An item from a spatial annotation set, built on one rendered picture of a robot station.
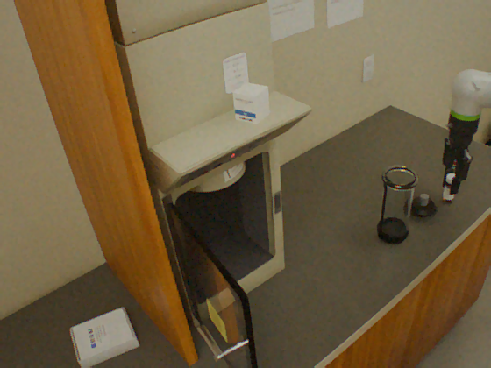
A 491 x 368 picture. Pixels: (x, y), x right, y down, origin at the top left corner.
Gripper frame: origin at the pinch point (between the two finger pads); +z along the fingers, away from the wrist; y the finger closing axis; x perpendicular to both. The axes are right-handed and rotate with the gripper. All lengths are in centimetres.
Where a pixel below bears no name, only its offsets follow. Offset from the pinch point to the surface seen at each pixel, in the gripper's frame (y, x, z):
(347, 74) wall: -60, -14, -16
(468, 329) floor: -2, 35, 102
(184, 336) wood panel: 38, -93, -4
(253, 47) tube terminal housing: 15, -67, -61
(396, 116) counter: -58, 10, 8
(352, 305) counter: 32, -49, 8
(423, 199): 3.6, -12.5, 1.4
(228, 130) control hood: 27, -75, -49
